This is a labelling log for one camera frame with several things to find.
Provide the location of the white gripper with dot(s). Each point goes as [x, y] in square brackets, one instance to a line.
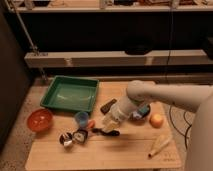
[119, 112]

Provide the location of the black dish brush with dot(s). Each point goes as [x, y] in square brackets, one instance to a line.
[80, 136]

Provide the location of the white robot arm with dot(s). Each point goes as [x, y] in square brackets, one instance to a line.
[197, 99]

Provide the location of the small blue cup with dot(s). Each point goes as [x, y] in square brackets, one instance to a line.
[81, 118]

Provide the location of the shiny metal cup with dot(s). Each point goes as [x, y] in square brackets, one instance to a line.
[66, 139]

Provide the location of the dark brown block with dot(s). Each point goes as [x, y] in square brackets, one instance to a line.
[105, 108]

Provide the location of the orange carrot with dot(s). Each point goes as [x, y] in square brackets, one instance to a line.
[91, 124]

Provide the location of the dark bowl with items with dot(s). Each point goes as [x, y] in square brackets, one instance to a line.
[141, 113]

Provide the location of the orange round fruit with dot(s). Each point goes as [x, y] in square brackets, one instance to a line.
[156, 120]

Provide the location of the green plastic tray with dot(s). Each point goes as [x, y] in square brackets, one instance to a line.
[71, 94]

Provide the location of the yellow corn cob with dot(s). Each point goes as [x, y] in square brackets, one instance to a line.
[161, 142]

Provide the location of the orange plastic bowl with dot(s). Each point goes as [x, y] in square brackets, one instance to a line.
[40, 120]

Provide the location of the dark object on shelf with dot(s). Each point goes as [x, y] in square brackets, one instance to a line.
[138, 47]

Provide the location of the lower wooden shelf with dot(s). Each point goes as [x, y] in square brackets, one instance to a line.
[116, 59]

